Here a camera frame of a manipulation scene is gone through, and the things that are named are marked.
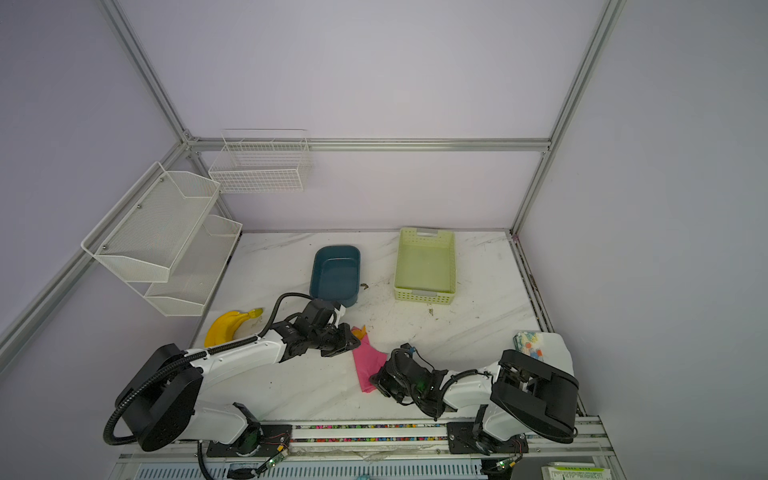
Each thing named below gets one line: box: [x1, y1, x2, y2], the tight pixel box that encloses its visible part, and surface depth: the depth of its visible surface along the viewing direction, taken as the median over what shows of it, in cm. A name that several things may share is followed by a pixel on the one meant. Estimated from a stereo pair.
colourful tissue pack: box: [512, 331, 573, 369], surface depth 87 cm
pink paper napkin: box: [352, 334, 388, 393], surface depth 88 cm
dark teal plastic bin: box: [309, 245, 361, 308], surface depth 106 cm
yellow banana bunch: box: [204, 308, 264, 348], surface depth 92 cm
